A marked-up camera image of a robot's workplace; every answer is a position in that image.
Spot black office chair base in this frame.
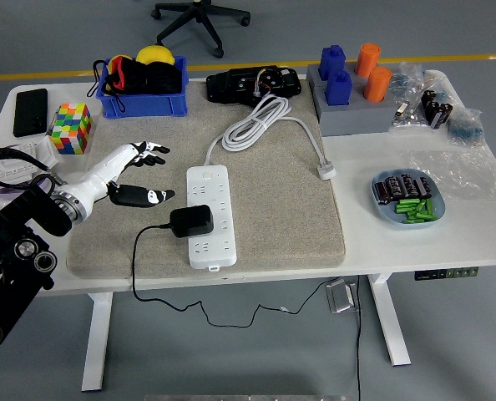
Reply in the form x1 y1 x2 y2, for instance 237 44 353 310
150 0 252 59

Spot black cloth pouch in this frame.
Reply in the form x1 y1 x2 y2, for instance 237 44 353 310
143 61 183 95

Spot black electronic device with wires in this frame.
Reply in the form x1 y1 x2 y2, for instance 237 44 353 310
205 65 302 104

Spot black table control panel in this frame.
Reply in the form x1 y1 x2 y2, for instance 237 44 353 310
413 266 480 282

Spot white socket panel box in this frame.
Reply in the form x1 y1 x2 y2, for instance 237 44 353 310
0 141 40 189

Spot white power strip cord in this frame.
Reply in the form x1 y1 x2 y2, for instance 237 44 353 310
204 94 337 181

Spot grey-brown mat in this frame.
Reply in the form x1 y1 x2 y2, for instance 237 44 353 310
66 79 347 280

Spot black floor cable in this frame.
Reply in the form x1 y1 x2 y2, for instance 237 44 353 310
354 275 364 401

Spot green batteries pile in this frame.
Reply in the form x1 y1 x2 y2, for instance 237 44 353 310
393 198 436 225

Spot light blue plate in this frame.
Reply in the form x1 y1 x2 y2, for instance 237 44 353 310
370 168 447 230

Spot multicolour puzzle cube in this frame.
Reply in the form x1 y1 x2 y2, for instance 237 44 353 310
49 102 94 155

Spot grey block holder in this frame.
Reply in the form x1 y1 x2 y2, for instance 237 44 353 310
306 62 395 138

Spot blue plastic bin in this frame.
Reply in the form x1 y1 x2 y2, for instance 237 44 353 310
95 55 190 119

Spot black smartphone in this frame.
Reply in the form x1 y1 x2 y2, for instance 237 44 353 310
13 88 49 139

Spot white table leg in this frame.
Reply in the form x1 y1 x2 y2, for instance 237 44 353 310
367 273 412 368
80 292 114 393

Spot black plug adapter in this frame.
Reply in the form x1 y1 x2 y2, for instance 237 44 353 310
169 204 215 239

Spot black capacitor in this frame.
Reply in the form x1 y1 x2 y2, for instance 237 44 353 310
397 175 418 197
412 176 433 200
374 181 395 206
384 177 404 198

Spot yellow ball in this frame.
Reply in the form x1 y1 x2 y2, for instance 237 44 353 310
135 44 176 67

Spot silver foot pedal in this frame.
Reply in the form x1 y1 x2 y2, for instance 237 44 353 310
325 278 360 315

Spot clear bag of blue parts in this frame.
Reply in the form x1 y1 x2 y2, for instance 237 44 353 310
389 61 427 99
446 107 485 148

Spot large clear plastic bag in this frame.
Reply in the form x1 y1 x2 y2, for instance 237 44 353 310
400 145 496 204

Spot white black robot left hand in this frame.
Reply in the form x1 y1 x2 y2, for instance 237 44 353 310
73 140 176 221

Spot orange plastic cylinder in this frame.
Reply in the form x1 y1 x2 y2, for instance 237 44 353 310
363 66 393 104
354 43 382 79

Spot blue plastic block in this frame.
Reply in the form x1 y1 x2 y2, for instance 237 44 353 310
325 69 353 108
318 44 347 82

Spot bag of black capacitors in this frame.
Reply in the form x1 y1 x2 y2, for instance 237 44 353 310
421 89 454 131

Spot clear bag of metal parts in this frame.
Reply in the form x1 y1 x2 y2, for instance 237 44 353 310
387 98 428 130

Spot white power strip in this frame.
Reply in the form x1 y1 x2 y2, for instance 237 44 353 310
185 164 237 272

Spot thin black adapter cord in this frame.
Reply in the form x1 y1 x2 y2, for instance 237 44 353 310
131 223 345 329

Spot black red drawstring pouch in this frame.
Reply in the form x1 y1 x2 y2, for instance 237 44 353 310
87 53 147 114

